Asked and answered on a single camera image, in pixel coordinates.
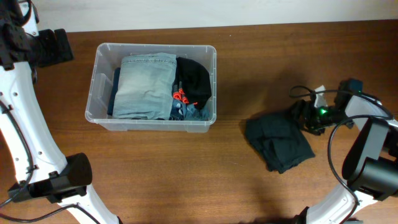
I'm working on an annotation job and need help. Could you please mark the black garment with red cuff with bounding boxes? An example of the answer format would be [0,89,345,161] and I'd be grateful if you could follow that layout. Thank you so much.
[172,57,212,110]

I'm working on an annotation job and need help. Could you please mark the light blue denim shirt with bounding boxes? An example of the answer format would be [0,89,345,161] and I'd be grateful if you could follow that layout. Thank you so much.
[169,100,210,121]

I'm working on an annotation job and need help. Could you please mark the light grey-blue jeans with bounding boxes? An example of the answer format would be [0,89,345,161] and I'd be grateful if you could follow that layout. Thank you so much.
[113,53,177,120]

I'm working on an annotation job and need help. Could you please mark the dark blue jeans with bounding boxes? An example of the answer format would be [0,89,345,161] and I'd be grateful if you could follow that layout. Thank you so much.
[107,67,121,116]

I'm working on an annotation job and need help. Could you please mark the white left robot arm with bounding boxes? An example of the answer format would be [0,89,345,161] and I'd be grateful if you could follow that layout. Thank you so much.
[1,0,120,223]

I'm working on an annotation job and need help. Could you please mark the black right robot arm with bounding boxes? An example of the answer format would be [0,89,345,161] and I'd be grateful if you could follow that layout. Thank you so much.
[289,78,397,224]

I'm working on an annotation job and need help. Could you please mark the clear plastic storage bin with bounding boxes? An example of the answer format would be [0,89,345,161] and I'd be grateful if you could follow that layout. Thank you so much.
[85,43,217,133]

